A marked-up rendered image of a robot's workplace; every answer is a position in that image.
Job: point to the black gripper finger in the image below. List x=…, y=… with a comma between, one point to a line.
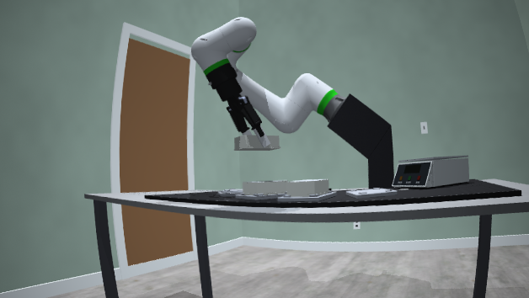
x=239, y=121
x=253, y=119

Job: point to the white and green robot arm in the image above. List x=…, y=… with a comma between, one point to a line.
x=213, y=54

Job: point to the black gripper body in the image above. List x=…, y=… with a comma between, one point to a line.
x=231, y=91

